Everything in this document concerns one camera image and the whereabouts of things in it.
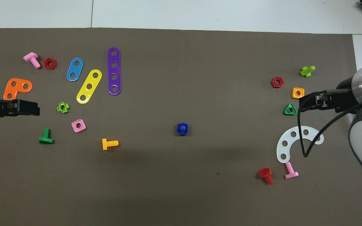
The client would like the lime green cross-head screw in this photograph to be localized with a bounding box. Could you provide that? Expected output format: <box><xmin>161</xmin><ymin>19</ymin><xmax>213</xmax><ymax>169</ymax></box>
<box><xmin>300</xmin><ymin>66</ymin><xmax>315</xmax><ymax>78</ymax></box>

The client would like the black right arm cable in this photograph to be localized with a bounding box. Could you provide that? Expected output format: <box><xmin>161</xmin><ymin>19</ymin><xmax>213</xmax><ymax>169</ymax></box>
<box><xmin>297</xmin><ymin>89</ymin><xmax>362</xmax><ymax>158</ymax></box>

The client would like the purple four-hole bar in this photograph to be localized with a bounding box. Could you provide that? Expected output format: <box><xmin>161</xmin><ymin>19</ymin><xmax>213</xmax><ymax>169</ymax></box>
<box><xmin>107</xmin><ymin>47</ymin><xmax>121</xmax><ymax>95</ymax></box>

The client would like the orange three-hole corner plate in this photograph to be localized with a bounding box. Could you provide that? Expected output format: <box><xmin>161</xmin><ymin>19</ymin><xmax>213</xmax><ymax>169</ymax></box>
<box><xmin>3</xmin><ymin>78</ymin><xmax>33</xmax><ymax>103</ymax></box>

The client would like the green plastic screw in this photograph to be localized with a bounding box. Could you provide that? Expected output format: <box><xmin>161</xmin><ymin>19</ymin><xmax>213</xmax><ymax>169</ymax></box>
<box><xmin>39</xmin><ymin>128</ymin><xmax>54</xmax><ymax>144</ymax></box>

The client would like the blue two-hole bar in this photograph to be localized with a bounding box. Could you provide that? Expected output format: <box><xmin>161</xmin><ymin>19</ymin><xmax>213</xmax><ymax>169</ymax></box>
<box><xmin>67</xmin><ymin>57</ymin><xmax>84</xmax><ymax>82</ymax></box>

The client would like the pink square plastic nut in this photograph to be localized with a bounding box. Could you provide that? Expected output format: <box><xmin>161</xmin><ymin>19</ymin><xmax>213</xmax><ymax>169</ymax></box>
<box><xmin>71</xmin><ymin>119</ymin><xmax>86</xmax><ymax>133</ymax></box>

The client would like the red plastic screw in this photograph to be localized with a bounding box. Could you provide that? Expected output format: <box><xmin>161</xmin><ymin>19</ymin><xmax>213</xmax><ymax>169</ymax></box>
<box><xmin>258</xmin><ymin>168</ymin><xmax>274</xmax><ymax>185</ymax></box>

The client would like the orange plastic screw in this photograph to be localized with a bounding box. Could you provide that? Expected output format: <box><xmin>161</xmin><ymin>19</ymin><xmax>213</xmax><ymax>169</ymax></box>
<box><xmin>102</xmin><ymin>138</ymin><xmax>119</xmax><ymax>151</ymax></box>

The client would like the orange square plastic nut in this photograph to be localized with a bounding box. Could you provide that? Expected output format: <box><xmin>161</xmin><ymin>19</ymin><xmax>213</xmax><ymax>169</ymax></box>
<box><xmin>292</xmin><ymin>87</ymin><xmax>305</xmax><ymax>100</ymax></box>

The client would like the white curved five-hole plate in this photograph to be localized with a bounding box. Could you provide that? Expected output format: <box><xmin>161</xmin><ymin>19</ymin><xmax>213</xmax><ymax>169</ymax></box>
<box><xmin>277</xmin><ymin>126</ymin><xmax>324</xmax><ymax>164</ymax></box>

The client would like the green triangle plastic nut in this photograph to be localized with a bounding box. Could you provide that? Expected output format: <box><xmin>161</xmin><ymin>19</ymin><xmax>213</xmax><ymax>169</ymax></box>
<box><xmin>283</xmin><ymin>104</ymin><xmax>298</xmax><ymax>116</ymax></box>

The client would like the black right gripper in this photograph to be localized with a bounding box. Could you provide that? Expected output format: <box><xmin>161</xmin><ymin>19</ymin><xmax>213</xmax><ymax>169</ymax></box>
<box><xmin>299</xmin><ymin>77</ymin><xmax>357</xmax><ymax>113</ymax></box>

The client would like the brown table mat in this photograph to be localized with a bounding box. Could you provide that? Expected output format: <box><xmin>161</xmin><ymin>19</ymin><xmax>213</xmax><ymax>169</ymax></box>
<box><xmin>0</xmin><ymin>28</ymin><xmax>362</xmax><ymax>226</ymax></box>

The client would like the yellow three-hole bar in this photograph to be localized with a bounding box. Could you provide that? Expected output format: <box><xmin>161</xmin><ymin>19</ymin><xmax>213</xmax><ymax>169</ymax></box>
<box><xmin>76</xmin><ymin>69</ymin><xmax>102</xmax><ymax>104</ymax></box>

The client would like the pink plastic screw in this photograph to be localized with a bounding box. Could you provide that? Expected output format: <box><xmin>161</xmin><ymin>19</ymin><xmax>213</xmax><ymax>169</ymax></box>
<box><xmin>285</xmin><ymin>162</ymin><xmax>299</xmax><ymax>179</ymax></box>
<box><xmin>23</xmin><ymin>52</ymin><xmax>41</xmax><ymax>69</ymax></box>

